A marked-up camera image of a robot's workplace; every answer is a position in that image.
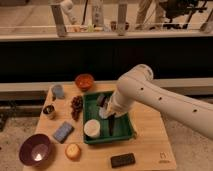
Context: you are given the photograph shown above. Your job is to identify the black handled brush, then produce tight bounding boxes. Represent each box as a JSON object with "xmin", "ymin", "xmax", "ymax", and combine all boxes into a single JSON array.
[{"xmin": 108, "ymin": 114, "xmax": 115, "ymax": 136}]

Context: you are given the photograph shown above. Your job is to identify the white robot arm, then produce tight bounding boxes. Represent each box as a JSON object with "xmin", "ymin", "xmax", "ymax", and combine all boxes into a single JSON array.
[{"xmin": 99, "ymin": 64, "xmax": 213, "ymax": 140}]

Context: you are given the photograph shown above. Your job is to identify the light blue cup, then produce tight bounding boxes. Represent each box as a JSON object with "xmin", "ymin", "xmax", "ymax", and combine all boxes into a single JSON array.
[{"xmin": 51, "ymin": 84, "xmax": 65, "ymax": 99}]

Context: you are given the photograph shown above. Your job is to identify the orange bowl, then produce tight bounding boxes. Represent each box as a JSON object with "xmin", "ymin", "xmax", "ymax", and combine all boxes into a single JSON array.
[{"xmin": 75, "ymin": 74, "xmax": 94, "ymax": 91}]

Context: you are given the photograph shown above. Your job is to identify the bunch of dark grapes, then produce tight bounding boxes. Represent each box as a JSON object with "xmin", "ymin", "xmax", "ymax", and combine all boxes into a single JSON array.
[{"xmin": 71, "ymin": 96, "xmax": 83, "ymax": 121}]

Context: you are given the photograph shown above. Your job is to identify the green plastic tray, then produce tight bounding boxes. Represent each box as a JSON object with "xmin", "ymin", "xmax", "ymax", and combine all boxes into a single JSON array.
[{"xmin": 83, "ymin": 92, "xmax": 134, "ymax": 145}]

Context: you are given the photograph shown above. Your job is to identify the blue sponge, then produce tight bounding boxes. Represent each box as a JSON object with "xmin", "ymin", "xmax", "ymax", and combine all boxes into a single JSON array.
[{"xmin": 53, "ymin": 122, "xmax": 74, "ymax": 143}]

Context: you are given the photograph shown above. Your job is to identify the small metal can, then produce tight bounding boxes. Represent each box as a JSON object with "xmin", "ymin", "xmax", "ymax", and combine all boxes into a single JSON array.
[{"xmin": 43, "ymin": 105, "xmax": 56, "ymax": 119}]

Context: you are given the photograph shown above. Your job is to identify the round yellow pastry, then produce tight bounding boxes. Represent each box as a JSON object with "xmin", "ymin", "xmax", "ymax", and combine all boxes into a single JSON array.
[{"xmin": 65, "ymin": 143, "xmax": 81, "ymax": 160}]

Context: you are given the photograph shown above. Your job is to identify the black rectangular block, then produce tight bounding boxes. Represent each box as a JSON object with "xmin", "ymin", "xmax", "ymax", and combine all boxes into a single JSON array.
[{"xmin": 110, "ymin": 153, "xmax": 135, "ymax": 168}]

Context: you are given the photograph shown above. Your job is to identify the purple bowl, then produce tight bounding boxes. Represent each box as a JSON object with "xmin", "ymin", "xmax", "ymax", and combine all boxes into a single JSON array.
[{"xmin": 19, "ymin": 134, "xmax": 52, "ymax": 166}]

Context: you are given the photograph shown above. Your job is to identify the person legs in background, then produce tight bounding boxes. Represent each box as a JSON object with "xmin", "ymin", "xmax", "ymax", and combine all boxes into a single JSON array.
[{"xmin": 135, "ymin": 0, "xmax": 167, "ymax": 30}]

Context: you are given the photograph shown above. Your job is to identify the black office chair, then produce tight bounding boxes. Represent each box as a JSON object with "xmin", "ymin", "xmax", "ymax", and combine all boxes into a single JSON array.
[{"xmin": 161, "ymin": 0, "xmax": 208, "ymax": 29}]

